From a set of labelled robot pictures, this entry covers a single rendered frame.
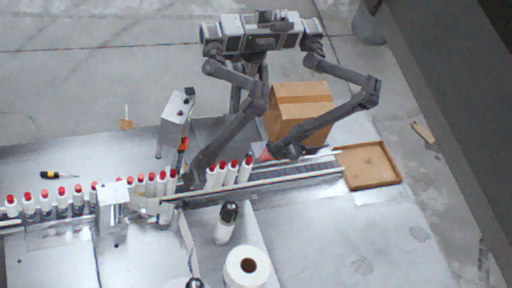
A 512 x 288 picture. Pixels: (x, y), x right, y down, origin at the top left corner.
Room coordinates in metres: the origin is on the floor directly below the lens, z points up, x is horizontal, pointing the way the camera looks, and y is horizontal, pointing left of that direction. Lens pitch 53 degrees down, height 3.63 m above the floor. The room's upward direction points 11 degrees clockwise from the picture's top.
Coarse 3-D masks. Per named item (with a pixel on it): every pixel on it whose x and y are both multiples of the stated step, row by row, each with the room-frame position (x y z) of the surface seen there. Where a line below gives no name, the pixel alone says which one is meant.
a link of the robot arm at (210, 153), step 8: (240, 104) 1.73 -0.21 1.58; (248, 104) 1.71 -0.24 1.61; (240, 112) 1.72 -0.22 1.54; (248, 112) 1.71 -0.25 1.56; (256, 112) 1.73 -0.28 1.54; (264, 112) 1.73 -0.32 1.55; (232, 120) 1.71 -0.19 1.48; (240, 120) 1.69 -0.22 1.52; (248, 120) 1.69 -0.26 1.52; (224, 128) 1.70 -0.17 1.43; (232, 128) 1.68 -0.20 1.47; (240, 128) 1.68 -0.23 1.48; (216, 136) 1.69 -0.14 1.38; (224, 136) 1.67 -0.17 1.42; (232, 136) 1.67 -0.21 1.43; (208, 144) 1.67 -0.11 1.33; (216, 144) 1.65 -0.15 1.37; (224, 144) 1.65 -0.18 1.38; (200, 152) 1.66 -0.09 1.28; (208, 152) 1.63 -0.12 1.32; (216, 152) 1.64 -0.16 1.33; (208, 160) 1.63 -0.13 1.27
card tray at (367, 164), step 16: (352, 144) 2.19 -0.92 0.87; (368, 144) 2.24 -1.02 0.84; (384, 144) 2.24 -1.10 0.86; (352, 160) 2.11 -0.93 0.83; (368, 160) 2.13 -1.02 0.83; (384, 160) 2.15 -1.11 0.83; (352, 176) 2.00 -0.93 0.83; (368, 176) 2.02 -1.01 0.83; (384, 176) 2.04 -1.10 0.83; (400, 176) 2.05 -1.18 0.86
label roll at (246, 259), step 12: (240, 252) 1.34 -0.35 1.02; (252, 252) 1.35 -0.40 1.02; (228, 264) 1.27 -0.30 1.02; (240, 264) 1.28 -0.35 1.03; (252, 264) 1.31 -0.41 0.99; (264, 264) 1.30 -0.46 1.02; (228, 276) 1.22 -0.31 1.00; (240, 276) 1.22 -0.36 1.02; (252, 276) 1.23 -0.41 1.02; (264, 276) 1.24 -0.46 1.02
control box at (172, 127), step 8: (176, 96) 1.79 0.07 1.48; (184, 96) 1.80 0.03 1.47; (168, 104) 1.74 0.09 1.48; (176, 104) 1.75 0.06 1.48; (184, 104) 1.76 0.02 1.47; (192, 104) 1.77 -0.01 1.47; (168, 112) 1.69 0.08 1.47; (176, 112) 1.70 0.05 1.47; (184, 112) 1.71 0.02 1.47; (168, 120) 1.66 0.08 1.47; (176, 120) 1.66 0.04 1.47; (184, 120) 1.68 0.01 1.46; (160, 128) 1.66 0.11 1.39; (168, 128) 1.66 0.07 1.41; (176, 128) 1.65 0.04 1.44; (184, 128) 1.69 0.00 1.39; (160, 136) 1.66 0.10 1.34; (168, 136) 1.65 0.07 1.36; (176, 136) 1.65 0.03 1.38; (168, 144) 1.65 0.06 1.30; (176, 144) 1.65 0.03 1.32
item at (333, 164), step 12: (288, 168) 1.94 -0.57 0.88; (300, 168) 1.96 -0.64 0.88; (312, 168) 1.97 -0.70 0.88; (324, 168) 1.99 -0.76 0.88; (252, 180) 1.83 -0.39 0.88; (288, 180) 1.87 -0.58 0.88; (180, 192) 1.67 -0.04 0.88; (216, 192) 1.71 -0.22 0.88; (72, 204) 1.50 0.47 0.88; (24, 216) 1.39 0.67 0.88; (36, 216) 1.40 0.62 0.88; (60, 216) 1.42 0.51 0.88; (72, 216) 1.43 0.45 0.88
